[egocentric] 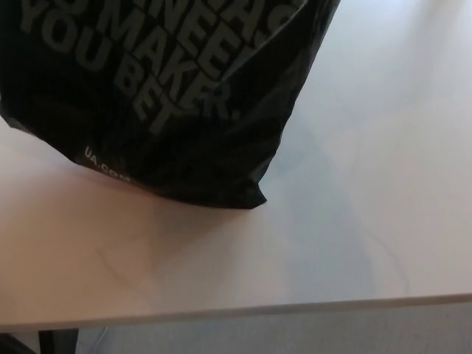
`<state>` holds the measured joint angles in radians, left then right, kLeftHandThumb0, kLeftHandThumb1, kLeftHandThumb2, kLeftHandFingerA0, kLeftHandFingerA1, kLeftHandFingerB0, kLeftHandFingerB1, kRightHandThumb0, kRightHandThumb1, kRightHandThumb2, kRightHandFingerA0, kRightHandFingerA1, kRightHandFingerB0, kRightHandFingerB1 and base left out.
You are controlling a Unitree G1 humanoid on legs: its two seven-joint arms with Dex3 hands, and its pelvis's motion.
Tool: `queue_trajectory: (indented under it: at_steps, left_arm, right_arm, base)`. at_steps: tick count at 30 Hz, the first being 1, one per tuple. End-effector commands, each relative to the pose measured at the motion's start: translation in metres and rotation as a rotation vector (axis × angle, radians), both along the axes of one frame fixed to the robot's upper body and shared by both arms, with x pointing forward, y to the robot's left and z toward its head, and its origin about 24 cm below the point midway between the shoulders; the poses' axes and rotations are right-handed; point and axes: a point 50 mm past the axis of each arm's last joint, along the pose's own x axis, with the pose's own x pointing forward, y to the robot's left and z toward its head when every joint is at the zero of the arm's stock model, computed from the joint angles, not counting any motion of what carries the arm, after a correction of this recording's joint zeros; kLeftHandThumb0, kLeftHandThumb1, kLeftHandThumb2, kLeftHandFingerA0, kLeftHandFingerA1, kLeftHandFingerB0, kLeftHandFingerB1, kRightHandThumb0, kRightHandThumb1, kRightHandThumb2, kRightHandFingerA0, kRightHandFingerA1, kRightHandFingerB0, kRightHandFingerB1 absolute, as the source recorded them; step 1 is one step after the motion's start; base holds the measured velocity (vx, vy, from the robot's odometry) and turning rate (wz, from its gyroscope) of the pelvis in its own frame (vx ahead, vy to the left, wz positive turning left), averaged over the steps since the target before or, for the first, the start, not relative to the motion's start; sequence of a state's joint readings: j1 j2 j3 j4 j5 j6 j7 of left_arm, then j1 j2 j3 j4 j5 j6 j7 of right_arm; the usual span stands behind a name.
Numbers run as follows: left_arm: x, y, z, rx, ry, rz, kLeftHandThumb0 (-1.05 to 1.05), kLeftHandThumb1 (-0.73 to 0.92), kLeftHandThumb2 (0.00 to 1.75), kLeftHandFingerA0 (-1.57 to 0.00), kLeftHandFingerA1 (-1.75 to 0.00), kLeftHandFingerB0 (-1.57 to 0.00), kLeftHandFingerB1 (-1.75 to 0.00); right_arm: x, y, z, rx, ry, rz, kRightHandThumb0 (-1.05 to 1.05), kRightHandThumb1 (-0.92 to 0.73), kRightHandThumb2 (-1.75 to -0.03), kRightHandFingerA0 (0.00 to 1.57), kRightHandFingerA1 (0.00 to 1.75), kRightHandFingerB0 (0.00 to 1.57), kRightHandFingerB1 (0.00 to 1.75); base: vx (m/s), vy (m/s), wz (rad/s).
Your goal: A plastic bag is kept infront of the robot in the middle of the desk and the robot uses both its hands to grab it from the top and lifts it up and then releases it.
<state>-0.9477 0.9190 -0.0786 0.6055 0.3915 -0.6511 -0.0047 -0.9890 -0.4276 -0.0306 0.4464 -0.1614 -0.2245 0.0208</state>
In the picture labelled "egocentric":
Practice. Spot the black rounded object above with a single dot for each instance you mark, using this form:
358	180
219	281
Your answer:
11	346

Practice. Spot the black Under Armour plastic bag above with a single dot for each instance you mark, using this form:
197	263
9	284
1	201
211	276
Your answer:
147	92

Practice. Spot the black table leg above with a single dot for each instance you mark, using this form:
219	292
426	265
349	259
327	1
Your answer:
57	343

